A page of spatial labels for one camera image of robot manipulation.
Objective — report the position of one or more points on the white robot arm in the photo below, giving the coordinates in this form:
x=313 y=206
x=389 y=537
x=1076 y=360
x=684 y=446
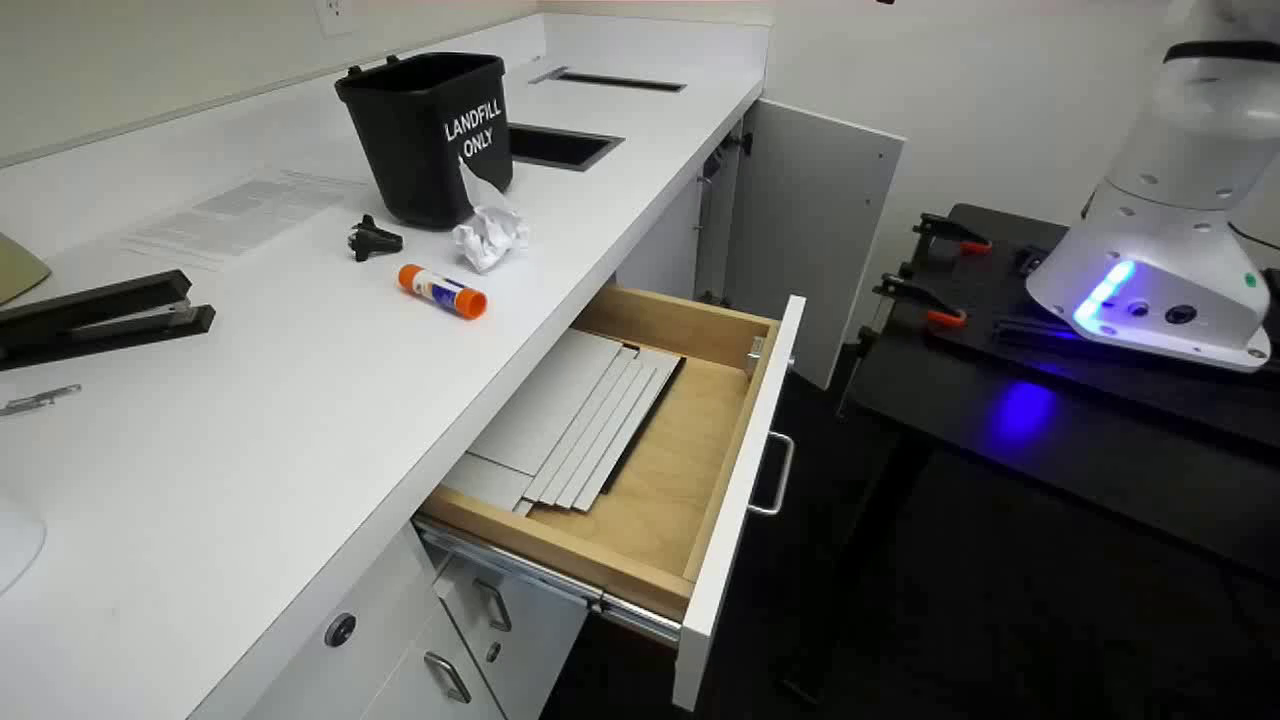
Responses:
x=1155 y=262

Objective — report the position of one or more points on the open white cabinet door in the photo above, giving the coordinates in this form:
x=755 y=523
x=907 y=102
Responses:
x=811 y=202

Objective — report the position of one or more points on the grey folders in drawer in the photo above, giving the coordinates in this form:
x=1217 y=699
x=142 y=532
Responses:
x=570 y=428

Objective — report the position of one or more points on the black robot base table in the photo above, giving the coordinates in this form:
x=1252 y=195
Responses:
x=1191 y=454

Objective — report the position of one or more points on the black stapler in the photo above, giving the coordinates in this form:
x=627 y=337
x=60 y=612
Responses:
x=100 y=318

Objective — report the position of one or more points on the open wooden drawer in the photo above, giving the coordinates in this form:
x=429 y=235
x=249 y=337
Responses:
x=660 y=543

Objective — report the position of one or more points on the orange handled clamp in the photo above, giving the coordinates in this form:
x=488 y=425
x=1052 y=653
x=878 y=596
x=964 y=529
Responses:
x=937 y=308
x=964 y=237

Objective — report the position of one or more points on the orange capped glue stick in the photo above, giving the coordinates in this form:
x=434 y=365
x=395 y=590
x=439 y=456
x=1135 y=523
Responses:
x=441 y=289

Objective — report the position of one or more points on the small black clip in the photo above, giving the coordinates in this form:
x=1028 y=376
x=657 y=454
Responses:
x=374 y=240

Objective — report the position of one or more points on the lower white drawer front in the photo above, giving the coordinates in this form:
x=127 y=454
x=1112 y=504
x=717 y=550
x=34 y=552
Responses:
x=516 y=630

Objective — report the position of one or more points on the black landfill bin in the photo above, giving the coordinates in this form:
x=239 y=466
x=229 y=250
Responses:
x=426 y=126

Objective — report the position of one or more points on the crumpled white paper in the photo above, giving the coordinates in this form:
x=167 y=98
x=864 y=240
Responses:
x=484 y=237

